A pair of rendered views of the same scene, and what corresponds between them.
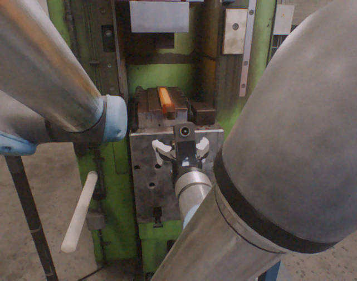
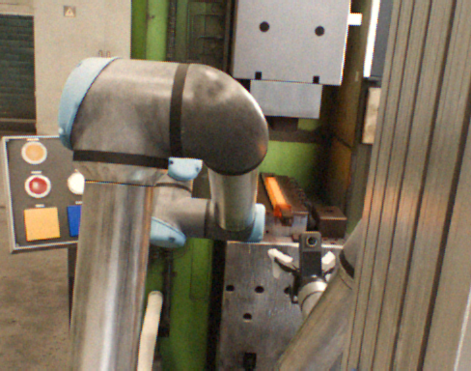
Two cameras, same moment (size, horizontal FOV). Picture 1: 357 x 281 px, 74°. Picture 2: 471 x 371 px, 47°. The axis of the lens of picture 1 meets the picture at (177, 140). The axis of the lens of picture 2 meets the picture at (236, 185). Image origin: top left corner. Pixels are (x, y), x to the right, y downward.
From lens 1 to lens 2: 64 cm
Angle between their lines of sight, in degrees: 9
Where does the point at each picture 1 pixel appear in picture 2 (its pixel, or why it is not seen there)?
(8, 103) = (175, 203)
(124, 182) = (199, 313)
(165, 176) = (267, 305)
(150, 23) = (272, 104)
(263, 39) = not seen: hidden behind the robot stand
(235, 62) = not seen: hidden behind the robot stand
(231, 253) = (345, 299)
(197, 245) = (327, 299)
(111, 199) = (174, 340)
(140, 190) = (229, 324)
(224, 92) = (362, 193)
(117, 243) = not seen: outside the picture
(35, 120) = (197, 218)
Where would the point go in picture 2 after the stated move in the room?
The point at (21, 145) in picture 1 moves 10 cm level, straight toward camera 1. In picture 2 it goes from (180, 238) to (207, 258)
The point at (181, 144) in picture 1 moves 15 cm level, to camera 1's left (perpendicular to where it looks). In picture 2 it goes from (307, 253) to (235, 246)
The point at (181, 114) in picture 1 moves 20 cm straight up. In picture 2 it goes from (298, 220) to (306, 154)
